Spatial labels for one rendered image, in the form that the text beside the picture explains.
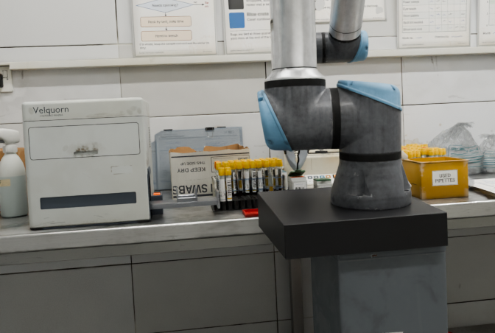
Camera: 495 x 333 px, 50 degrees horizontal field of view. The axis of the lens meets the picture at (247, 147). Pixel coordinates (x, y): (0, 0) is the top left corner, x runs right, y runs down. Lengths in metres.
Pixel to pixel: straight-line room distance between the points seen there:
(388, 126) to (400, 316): 0.34
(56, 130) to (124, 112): 0.16
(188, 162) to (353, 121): 0.73
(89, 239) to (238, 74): 0.91
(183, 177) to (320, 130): 0.71
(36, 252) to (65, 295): 0.72
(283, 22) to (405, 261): 0.48
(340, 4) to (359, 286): 0.60
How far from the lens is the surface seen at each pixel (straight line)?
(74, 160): 1.31
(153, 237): 1.28
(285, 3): 1.00
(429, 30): 2.17
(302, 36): 0.99
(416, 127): 2.14
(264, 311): 2.08
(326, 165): 1.64
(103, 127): 1.30
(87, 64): 1.93
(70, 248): 1.34
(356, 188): 1.00
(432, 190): 1.50
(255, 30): 1.97
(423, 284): 1.02
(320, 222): 0.91
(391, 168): 1.00
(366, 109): 0.98
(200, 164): 1.59
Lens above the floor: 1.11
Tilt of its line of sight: 3 degrees down
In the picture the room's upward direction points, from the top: 3 degrees counter-clockwise
